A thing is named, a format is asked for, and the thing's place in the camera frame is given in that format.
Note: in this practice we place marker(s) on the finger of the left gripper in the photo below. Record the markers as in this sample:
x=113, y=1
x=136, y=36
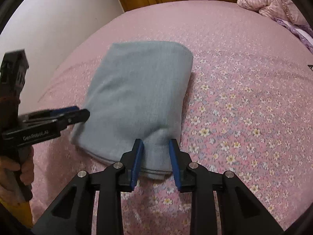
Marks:
x=72, y=117
x=56, y=112

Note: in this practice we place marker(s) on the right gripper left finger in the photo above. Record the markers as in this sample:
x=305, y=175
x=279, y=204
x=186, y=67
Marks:
x=132, y=166

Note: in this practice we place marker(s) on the purple floral pillow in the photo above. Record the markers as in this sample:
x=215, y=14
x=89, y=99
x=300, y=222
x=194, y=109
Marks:
x=302, y=32

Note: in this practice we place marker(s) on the pink floral bed sheet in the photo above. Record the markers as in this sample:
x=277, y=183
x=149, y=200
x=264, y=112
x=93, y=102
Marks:
x=248, y=107

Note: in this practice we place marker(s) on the grey-green fleece pants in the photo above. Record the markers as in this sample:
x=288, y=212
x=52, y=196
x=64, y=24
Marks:
x=137, y=92

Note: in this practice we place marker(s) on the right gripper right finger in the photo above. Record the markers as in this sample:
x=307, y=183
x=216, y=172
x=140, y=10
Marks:
x=180, y=162

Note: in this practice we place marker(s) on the pink quilted comforter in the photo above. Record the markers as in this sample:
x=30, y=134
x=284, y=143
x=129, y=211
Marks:
x=281, y=9

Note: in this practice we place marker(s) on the left hand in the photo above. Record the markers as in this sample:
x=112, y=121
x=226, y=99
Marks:
x=10, y=191

